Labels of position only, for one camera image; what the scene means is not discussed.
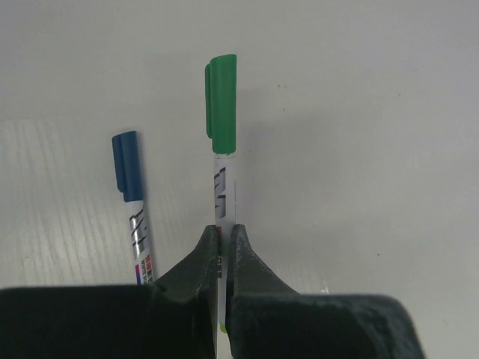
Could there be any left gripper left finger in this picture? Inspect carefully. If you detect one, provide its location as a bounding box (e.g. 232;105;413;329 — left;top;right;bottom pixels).
1;225;218;358

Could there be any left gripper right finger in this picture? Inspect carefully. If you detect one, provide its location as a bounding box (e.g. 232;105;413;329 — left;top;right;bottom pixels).
226;224;425;358

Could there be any blue pen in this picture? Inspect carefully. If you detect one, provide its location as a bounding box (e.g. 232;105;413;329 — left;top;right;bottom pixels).
125;200;156;284

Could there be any green pen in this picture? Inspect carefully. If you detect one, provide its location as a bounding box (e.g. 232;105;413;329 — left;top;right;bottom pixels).
213;153;236;333

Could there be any blue pen cap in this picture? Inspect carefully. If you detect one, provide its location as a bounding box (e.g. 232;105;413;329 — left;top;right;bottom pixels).
112;131;144;203

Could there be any green pen cap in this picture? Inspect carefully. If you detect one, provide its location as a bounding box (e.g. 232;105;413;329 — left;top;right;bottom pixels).
204;54;237;155

